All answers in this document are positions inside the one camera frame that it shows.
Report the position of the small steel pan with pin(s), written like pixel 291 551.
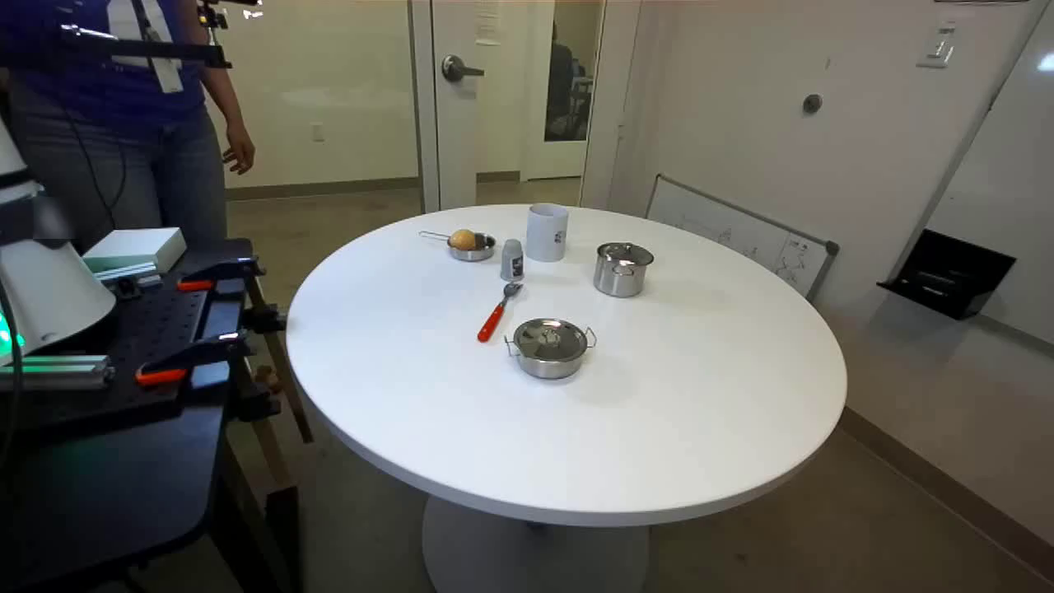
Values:
pixel 486 244

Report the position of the white and green box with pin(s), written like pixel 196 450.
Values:
pixel 133 251

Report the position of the white light switch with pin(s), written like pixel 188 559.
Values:
pixel 943 48

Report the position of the white mug with text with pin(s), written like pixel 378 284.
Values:
pixel 549 233

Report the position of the black workbench cart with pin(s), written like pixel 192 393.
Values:
pixel 106 480

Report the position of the brown egg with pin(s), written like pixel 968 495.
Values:
pixel 461 238

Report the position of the round white table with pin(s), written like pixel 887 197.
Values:
pixel 646 377

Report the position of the black wall tray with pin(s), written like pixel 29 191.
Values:
pixel 951 275

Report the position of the steel bowl with handles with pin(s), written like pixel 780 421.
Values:
pixel 550 346

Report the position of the orange handled clamp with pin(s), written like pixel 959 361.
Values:
pixel 176 368

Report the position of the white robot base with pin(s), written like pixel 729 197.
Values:
pixel 48 287

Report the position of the small grey shaker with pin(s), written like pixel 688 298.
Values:
pixel 513 260

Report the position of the person in purple shirt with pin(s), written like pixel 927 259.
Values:
pixel 124 138

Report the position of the steel pot with lid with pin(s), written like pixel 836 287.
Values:
pixel 620 268

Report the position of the red handled fork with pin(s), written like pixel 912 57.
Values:
pixel 499 312

